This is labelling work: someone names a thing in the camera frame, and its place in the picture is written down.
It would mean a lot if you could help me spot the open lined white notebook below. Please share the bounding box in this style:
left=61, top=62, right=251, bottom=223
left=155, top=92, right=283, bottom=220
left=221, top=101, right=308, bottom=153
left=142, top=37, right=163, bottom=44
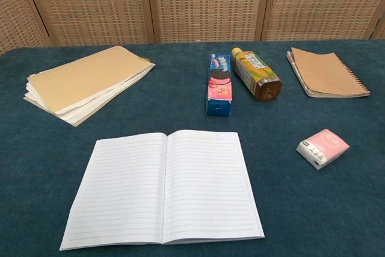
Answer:
left=59, top=129, right=265, bottom=252

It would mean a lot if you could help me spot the tan cardboard-covered spiral notepad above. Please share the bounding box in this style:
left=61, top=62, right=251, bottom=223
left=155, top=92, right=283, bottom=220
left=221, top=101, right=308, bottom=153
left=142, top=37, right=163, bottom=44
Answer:
left=23, top=45, right=156, bottom=126

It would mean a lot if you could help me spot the spiral bound kraft notebook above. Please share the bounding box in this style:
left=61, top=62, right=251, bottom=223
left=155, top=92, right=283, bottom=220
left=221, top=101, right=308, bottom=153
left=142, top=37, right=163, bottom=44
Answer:
left=286, top=47, right=371, bottom=99

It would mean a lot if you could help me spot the blue pink cookie box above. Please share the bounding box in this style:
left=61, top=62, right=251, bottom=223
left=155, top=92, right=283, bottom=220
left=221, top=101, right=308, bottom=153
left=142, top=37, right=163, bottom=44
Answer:
left=206, top=53, right=235, bottom=117

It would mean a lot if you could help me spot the yellow label tea bottle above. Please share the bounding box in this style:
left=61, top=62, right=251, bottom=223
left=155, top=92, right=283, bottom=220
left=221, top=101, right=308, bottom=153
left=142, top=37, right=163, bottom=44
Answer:
left=231, top=47, right=283, bottom=102

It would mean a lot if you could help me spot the woven wooden folding screen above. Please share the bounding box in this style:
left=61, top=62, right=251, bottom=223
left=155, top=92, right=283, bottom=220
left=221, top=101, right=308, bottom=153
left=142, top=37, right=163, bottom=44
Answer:
left=0, top=0, right=385, bottom=56

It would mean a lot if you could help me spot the pink white tissue pack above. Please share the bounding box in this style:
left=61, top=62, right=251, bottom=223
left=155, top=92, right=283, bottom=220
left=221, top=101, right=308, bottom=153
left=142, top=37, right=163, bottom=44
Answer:
left=296, top=128, right=351, bottom=170

